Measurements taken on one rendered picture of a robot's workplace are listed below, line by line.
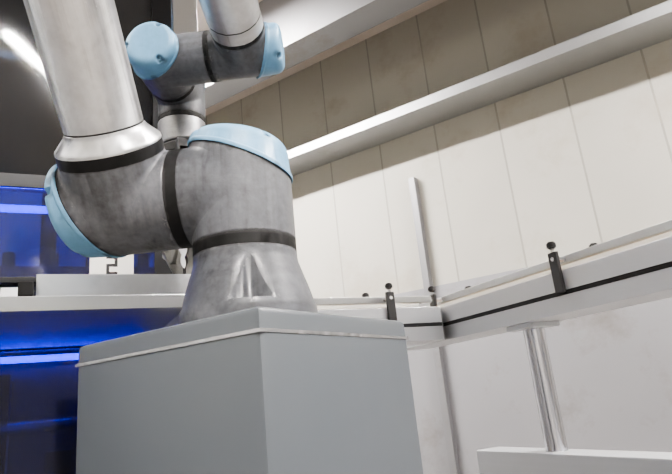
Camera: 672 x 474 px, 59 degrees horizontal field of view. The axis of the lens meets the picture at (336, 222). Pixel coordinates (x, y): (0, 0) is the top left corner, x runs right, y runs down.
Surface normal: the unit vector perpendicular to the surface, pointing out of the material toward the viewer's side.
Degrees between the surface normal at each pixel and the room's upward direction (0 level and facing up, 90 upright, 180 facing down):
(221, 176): 90
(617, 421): 90
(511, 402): 90
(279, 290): 73
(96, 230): 136
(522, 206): 90
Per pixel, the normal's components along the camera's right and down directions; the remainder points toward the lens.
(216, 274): -0.35, -0.52
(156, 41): -0.06, -0.28
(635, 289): -0.90, -0.04
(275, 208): 0.66, -0.28
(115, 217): 0.05, 0.34
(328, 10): -0.57, -0.18
